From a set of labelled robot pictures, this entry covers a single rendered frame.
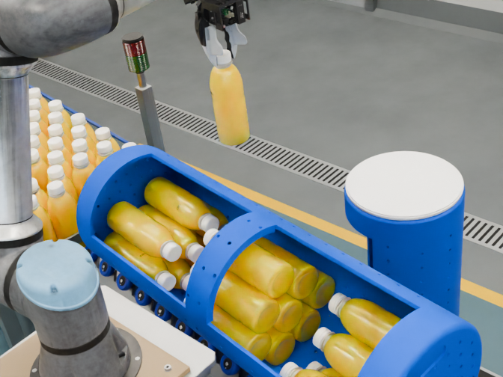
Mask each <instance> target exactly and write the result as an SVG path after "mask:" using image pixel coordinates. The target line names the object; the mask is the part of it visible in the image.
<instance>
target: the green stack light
mask: <svg viewBox="0 0 503 377"><path fill-rule="evenodd" d="M125 58H126V64H127V67H128V70H129V71H130V72H131V73H140V72H144V71H145V70H147V69H149V67H150V62H149V58H148V55H147V51H146V52H145V53H144V54H143V55H139V56H136V57H128V56H126V55H125Z"/></svg>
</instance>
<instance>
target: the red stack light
mask: <svg viewBox="0 0 503 377"><path fill-rule="evenodd" d="M122 44H123V48H124V54H125V55H126V56H128V57H136V56H139V55H143V54H144V53H145V52H146V51H147V48H146V44H145V41H144V38H143V39H142V40H141V41H139V42H137V43H124V42H122Z"/></svg>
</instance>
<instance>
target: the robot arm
mask: <svg viewBox="0 0 503 377"><path fill-rule="evenodd" d="M153 1H155V0H0V304H3V305H4V306H6V307H8V308H10V309H11V310H14V311H16V312H17V313H20V314H22V315H23V316H25V317H27V318H29V319H30V320H31V321H32V322H33V324H34V327H35V330H36V332H37V335H38V338H39V341H40V360H39V374H40V377H123V376H124V375H125V373H126V372H127V370H128V368H129V364H130V359H131V356H130V352H129V347H128V344H127V342H126V340H125V338H124V336H123V335H122V334H121V333H120V332H119V330H118V329H117V328H116V327H115V326H114V324H113V323H112V322H111V321H110V318H109V314H108V311H107V307H106V303H105V300H104V297H103V292H102V289H101V286H100V277H99V273H98V271H97V267H96V266H95V264H94V262H93V260H92V257H91V255H90V254H89V253H88V251H87V250H86V249H85V248H84V247H82V246H81V245H80V244H78V243H76V242H72V241H69V240H65V239H59V240H58V241H57V242H53V240H52V239H51V240H46V241H43V222H42V221H41V219H40V218H38V217H37V216H36V215H35V214H34V213H33V199H32V176H31V131H30V108H29V84H28V72H29V71H30V69H31V68H32V67H33V66H34V65H35V64H36V63H37V62H38V58H46V57H51V56H55V55H60V54H62V53H65V52H69V51H71V50H73V49H77V48H79V47H81V46H84V45H86V44H88V43H90V42H92V41H94V40H97V39H99V38H101V37H102V36H104V35H106V34H108V33H110V32H112V31H114V30H115V29H116V28H117V26H118V24H119V22H120V19H121V18H123V17H125V16H126V15H128V14H130V13H132V12H134V11H136V10H138V9H140V8H141V7H144V6H145V5H147V4H150V3H151V2H153ZM244 1H245V2H246V8H247V13H245V11H244V6H243V2H244ZM184 3H185V4H189V3H191V4H194V3H197V4H196V6H197V8H198V9H197V12H195V31H196V34H197V36H198V39H199V41H200V44H201V45H202V47H203V49H204V51H205V53H206V55H207V57H208V58H209V60H210V62H211V63H212V64H213V65H214V66H215V67H217V66H218V64H217V55H223V48H222V45H221V44H220V43H219V41H218V40H217V36H216V29H218V30H220V31H223V32H224V33H225V41H226V42H227V50H229V51H230V52H231V57H232V58H235V56H236V53H237V45H246V44H247V39H246V36H245V35H244V34H242V33H241V32H240V30H239V29H238V27H237V24H242V23H244V22H245V21H246V19H248V20H250V13H249V3H248V0H184ZM209 23H210V24H213V25H215V26H216V29H215V28H214V26H212V25H211V26H210V25H209Z"/></svg>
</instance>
